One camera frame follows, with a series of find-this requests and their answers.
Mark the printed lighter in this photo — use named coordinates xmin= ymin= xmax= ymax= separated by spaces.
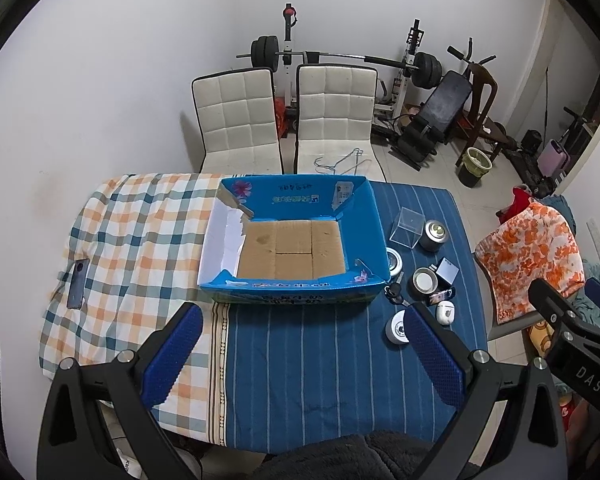
xmin=425 ymin=287 xmax=457 ymax=307

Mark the blue cardboard box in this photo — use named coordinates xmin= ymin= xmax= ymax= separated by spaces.
xmin=196 ymin=175 xmax=392 ymax=306

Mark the grey chair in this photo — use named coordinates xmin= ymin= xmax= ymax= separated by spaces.
xmin=472 ymin=247 xmax=543 ymax=343

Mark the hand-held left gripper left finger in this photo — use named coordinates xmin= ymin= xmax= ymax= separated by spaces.
xmin=36 ymin=303 xmax=205 ymax=480

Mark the brown wooden chair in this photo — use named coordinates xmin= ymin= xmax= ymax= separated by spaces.
xmin=460 ymin=62 xmax=507 ymax=156

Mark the green trash bin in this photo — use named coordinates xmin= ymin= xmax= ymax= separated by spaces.
xmin=457 ymin=146 xmax=495 ymax=189

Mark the key bunch with black fob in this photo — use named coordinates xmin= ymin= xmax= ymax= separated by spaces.
xmin=386 ymin=271 xmax=416 ymax=308

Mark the round metal tin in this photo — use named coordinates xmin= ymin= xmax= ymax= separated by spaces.
xmin=407 ymin=266 xmax=438 ymax=298
xmin=419 ymin=220 xmax=449 ymax=252

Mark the red garment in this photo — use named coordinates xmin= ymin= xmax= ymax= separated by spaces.
xmin=497 ymin=186 xmax=533 ymax=225

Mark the white jar with printed lid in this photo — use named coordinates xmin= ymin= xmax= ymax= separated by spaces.
xmin=384 ymin=309 xmax=415 ymax=347

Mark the black barbell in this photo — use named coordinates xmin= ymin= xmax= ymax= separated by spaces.
xmin=236 ymin=35 xmax=443 ymax=90

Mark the black weight bench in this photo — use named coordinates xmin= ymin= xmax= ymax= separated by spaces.
xmin=390 ymin=71 xmax=473 ymax=162

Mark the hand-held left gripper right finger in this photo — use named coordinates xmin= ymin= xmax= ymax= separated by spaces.
xmin=404 ymin=304 xmax=571 ymax=480

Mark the purple suitcase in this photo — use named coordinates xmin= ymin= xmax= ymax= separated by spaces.
xmin=536 ymin=140 xmax=571 ymax=177

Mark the checked blanket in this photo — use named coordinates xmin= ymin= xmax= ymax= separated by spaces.
xmin=39 ymin=172 xmax=231 ymax=433

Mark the clear plastic box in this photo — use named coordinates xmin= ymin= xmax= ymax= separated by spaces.
xmin=390 ymin=206 xmax=427 ymax=251

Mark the white barbell rack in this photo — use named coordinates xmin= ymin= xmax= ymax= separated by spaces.
xmin=272 ymin=4 xmax=427 ymax=133

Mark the small white box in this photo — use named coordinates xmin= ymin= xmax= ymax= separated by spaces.
xmin=436 ymin=257 xmax=460 ymax=288

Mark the teal cloth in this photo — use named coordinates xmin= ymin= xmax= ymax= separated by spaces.
xmin=542 ymin=194 xmax=588 ymax=241

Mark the white wire hanger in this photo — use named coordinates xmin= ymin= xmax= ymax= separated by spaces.
xmin=314 ymin=156 xmax=342 ymax=177
xmin=337 ymin=147 xmax=374 ymax=177

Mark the blue striped cloth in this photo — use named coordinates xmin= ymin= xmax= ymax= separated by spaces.
xmin=210 ymin=180 xmax=488 ymax=453

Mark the orange floral cloth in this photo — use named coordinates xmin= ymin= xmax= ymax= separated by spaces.
xmin=475 ymin=202 xmax=586 ymax=326

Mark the white padded chair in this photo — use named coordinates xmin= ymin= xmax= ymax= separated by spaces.
xmin=294 ymin=64 xmax=388 ymax=183
xmin=191 ymin=66 xmax=285 ymax=176

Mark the dark smartphone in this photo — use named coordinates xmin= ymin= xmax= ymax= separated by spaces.
xmin=66 ymin=259 xmax=92 ymax=310

